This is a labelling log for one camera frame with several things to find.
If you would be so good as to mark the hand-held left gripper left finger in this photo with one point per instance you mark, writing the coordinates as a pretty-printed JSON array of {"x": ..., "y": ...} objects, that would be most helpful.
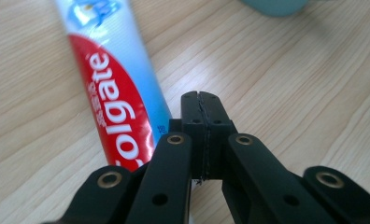
[{"x": 196, "y": 140}]

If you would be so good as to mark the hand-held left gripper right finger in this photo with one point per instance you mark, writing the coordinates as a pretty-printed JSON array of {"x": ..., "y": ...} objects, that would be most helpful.
[{"x": 217, "y": 140}]

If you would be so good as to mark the red and white toothpaste tube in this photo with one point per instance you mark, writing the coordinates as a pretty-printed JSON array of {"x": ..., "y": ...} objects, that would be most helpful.
[{"x": 117, "y": 93}]

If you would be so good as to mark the teal cup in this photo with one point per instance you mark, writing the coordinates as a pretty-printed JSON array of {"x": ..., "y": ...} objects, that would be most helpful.
[{"x": 276, "y": 6}]

